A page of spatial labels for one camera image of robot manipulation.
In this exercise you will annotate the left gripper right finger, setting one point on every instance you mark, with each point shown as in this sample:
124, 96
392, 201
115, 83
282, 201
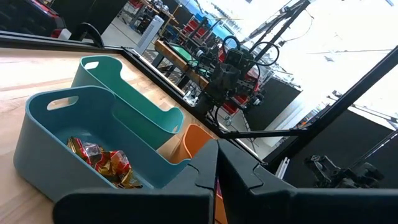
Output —
239, 174

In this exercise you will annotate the dark blue plastic bin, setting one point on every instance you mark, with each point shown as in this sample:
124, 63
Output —
40, 161

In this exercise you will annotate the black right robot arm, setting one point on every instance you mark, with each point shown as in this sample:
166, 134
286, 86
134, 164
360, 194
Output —
203, 107

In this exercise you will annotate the teal plastic bin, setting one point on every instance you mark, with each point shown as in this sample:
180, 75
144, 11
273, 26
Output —
140, 121

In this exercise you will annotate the white tower fan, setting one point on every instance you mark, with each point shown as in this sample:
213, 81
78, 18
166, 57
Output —
150, 34

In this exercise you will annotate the red black tool case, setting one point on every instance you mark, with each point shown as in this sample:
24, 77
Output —
28, 18

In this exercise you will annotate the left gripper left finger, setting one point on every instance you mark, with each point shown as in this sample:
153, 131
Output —
205, 174

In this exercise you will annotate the black partition panel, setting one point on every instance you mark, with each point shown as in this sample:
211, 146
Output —
273, 105

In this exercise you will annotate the wooden workbench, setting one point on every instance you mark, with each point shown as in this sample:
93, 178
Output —
174, 56

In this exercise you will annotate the orange plastic bin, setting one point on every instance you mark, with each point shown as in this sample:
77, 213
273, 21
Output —
194, 141

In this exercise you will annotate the red gold candy packet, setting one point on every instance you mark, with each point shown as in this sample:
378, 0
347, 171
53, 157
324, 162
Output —
121, 174
82, 151

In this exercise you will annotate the silver frame bracket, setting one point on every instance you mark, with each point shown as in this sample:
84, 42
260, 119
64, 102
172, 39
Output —
282, 169

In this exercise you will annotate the black mechanical device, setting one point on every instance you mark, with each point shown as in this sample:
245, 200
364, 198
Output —
326, 171

